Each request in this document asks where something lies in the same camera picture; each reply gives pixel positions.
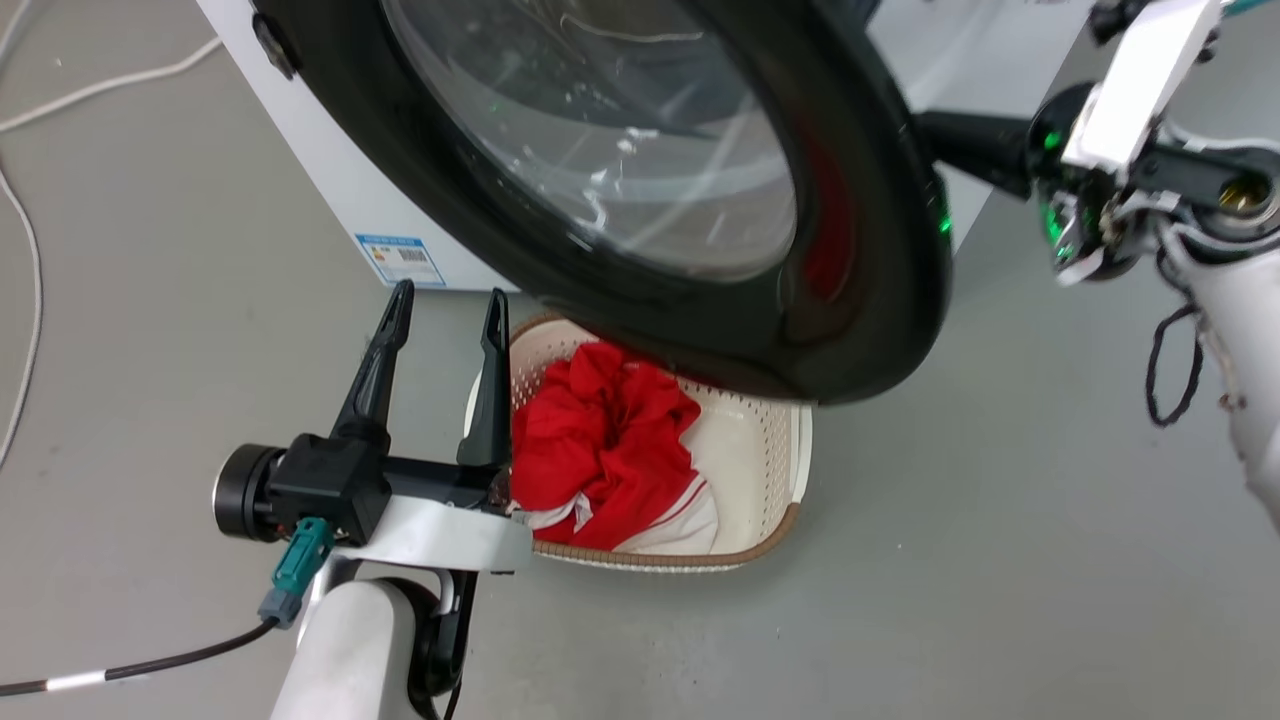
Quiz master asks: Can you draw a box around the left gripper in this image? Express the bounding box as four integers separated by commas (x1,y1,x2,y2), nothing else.
212,279,534,577

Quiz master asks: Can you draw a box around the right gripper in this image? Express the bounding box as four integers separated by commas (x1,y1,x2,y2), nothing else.
914,0,1280,288

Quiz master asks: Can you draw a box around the black round glass washer door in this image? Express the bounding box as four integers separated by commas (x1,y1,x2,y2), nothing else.
250,0,954,407

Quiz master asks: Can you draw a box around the white washing machine body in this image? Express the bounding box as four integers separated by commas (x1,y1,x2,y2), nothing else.
195,0,1097,293

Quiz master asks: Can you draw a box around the black door hinge piece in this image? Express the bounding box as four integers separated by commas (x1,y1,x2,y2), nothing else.
251,12,302,82

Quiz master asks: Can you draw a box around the blue white energy label sticker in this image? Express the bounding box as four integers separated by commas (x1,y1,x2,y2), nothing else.
355,233,447,290

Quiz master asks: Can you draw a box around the cream perforated laundry basket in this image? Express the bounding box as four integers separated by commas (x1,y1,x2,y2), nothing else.
464,314,814,574

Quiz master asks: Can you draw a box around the teal cable connector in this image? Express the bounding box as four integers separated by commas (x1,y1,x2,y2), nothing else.
257,516,337,631

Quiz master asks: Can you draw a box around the thin black looped cable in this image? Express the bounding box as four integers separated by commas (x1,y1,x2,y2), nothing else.
1144,304,1207,430

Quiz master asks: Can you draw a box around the black cable with white band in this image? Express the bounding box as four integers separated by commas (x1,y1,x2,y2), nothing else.
0,618,281,698

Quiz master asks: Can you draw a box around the white floor cable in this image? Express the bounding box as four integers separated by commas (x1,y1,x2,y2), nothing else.
0,165,45,473
0,36,224,135

